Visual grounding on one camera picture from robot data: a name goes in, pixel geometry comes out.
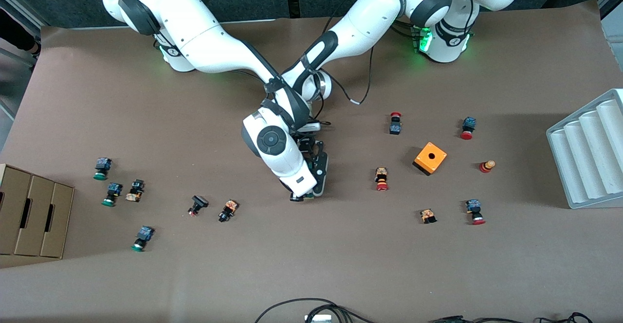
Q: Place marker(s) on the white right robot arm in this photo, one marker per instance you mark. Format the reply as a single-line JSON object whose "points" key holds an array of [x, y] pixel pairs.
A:
{"points": [[204, 41]]}

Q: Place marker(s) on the brown table cover sheet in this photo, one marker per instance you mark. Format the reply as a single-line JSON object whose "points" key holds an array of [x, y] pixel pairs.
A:
{"points": [[311, 255]]}

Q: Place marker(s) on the black selector switch orange block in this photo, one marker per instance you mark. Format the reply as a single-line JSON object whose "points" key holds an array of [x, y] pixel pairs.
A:
{"points": [[136, 189]]}

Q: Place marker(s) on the small white device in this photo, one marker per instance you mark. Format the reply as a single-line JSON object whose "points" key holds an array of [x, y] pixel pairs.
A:
{"points": [[317, 318]]}

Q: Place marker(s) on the red yellow button head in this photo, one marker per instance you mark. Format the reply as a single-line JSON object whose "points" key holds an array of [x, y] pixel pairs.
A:
{"points": [[486, 166]]}

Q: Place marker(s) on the red emergency button orange block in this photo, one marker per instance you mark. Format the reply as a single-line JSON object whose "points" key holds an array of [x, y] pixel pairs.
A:
{"points": [[381, 176]]}

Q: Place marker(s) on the green pushbutton blue contact block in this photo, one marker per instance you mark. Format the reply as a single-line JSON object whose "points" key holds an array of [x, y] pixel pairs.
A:
{"points": [[143, 235], [114, 190], [102, 165]]}

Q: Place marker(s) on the brown cardboard divider box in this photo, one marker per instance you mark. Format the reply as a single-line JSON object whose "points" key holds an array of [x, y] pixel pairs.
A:
{"points": [[53, 216]]}

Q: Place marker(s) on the grey ridged plastic tray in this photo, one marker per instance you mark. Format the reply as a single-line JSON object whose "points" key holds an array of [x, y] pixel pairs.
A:
{"points": [[584, 152]]}

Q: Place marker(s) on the person leg with sneaker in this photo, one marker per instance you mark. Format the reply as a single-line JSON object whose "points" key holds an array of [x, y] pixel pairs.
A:
{"points": [[14, 28]]}

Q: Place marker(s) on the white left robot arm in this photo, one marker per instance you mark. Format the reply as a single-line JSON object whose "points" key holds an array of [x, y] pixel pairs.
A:
{"points": [[370, 16]]}

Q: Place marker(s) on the black square indicator button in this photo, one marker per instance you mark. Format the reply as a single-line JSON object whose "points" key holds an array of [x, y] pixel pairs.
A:
{"points": [[198, 202]]}

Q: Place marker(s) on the red pushbutton blue contact block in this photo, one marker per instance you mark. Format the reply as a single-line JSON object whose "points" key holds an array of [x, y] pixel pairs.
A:
{"points": [[395, 126], [473, 207]]}

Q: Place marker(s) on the black pushbutton orange contact block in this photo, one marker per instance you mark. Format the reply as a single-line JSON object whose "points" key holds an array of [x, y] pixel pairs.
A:
{"points": [[229, 209]]}

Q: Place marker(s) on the orange button enclosure box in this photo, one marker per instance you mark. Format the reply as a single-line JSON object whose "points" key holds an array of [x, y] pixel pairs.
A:
{"points": [[430, 156]]}

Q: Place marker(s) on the red mushroom button blue block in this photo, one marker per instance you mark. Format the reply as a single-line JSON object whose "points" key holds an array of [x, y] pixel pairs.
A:
{"points": [[468, 124]]}

